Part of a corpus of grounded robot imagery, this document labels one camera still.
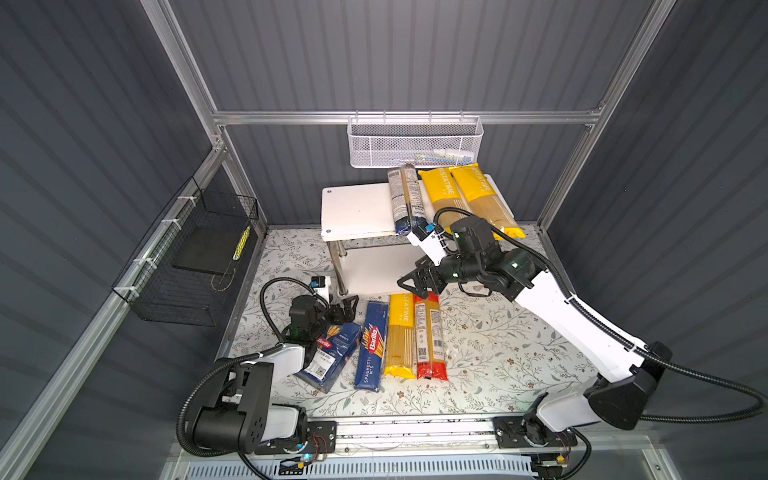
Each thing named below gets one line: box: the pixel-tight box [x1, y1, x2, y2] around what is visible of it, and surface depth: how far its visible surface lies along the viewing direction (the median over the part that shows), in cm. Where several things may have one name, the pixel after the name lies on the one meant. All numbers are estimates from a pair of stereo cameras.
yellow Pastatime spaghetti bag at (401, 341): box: [384, 293, 417, 379], surface depth 89 cm
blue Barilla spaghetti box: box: [354, 300, 390, 393], surface depth 86 cm
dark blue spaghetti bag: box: [387, 163, 428, 235], surface depth 78 cm
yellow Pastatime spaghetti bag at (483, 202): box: [449, 163, 526, 239], surface depth 79 cm
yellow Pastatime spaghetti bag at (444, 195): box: [418, 167, 473, 234], surface depth 82 cm
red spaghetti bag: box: [414, 292, 449, 381], surface depth 89 cm
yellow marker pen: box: [232, 225, 251, 261], surface depth 80 cm
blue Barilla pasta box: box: [294, 323, 362, 394], surface depth 82 cm
